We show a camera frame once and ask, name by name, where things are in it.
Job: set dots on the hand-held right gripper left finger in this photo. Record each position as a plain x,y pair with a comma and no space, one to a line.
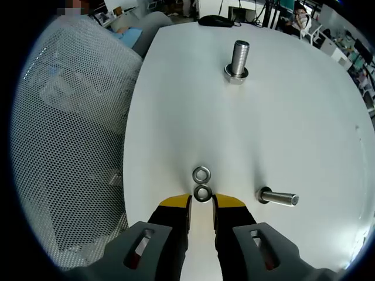
152,248

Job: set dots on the grey upholstered chair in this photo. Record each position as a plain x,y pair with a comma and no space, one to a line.
155,29

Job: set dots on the grey mesh office chair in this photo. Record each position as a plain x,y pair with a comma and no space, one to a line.
73,131

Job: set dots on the thick threaded steel stud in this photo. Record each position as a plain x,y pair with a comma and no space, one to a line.
240,55

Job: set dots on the thin threaded steel stud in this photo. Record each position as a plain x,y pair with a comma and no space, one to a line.
278,198

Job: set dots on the person's blue clothing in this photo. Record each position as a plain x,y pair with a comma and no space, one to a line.
130,36

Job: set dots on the small silver metal washer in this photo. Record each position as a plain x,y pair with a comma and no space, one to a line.
194,174
195,193

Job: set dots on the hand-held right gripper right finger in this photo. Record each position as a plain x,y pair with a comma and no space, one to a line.
252,251

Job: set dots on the black oval floor base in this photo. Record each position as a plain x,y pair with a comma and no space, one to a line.
215,21

